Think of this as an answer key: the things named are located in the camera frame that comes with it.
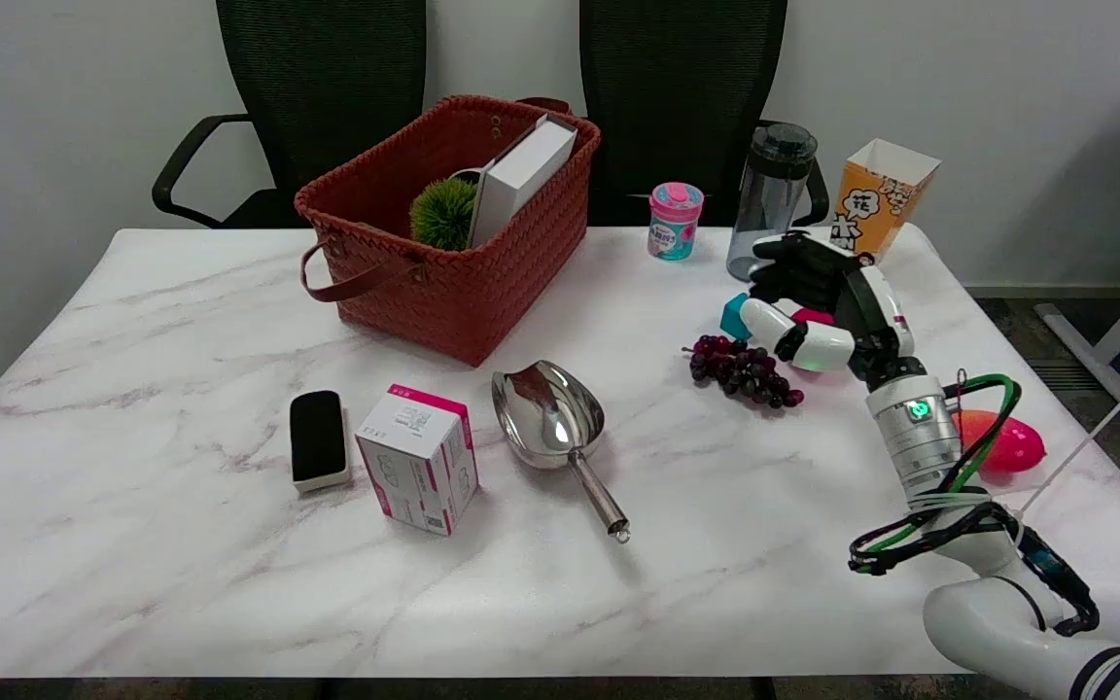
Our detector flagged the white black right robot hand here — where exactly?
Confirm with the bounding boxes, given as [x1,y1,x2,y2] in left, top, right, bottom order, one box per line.
[741,231,917,386]

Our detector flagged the black water bottle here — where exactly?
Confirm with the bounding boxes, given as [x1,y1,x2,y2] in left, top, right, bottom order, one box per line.
[726,122,819,283]

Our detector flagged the orange paper popcorn box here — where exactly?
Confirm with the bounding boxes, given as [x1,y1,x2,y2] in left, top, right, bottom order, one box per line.
[830,138,942,265]

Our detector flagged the teal cube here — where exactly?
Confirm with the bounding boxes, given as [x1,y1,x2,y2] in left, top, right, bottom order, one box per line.
[720,292,753,341]

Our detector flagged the purple toy grape bunch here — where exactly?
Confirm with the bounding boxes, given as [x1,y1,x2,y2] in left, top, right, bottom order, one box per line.
[682,334,805,410]

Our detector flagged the pink orange toy mango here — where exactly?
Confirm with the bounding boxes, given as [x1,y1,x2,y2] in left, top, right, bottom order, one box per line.
[951,409,1047,474]

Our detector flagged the pink lidded small jar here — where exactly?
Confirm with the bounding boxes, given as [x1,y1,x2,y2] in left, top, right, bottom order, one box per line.
[647,182,705,262]

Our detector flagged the white desk leg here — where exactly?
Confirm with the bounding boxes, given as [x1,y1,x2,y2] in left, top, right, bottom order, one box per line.
[1034,248,1120,437]

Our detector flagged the white zip tie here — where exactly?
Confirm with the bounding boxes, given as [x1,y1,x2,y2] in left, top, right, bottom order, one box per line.
[1012,365,1120,521]

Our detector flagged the black office chair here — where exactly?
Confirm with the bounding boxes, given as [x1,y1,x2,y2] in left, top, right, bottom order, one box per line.
[578,0,830,228]
[152,0,428,229]

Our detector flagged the silver metal scoop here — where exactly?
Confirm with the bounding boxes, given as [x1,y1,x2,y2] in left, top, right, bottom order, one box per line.
[491,360,632,544]

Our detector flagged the white rectangular box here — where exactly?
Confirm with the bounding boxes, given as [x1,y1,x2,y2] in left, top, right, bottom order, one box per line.
[469,113,578,250]

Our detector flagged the red woven basket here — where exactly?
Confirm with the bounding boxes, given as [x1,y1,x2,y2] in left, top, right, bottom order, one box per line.
[294,94,603,368]

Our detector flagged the green fuzzy ball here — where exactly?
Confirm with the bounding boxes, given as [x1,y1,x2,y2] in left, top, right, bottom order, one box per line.
[409,177,478,252]

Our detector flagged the pink white carton box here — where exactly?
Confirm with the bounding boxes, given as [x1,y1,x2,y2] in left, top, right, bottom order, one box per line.
[355,383,479,537]

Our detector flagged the black whiteboard eraser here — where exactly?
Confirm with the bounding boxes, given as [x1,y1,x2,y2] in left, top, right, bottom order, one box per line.
[289,390,352,492]

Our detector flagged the green black cable bundle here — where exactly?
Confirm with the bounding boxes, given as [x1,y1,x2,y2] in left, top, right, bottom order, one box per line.
[848,370,1101,638]

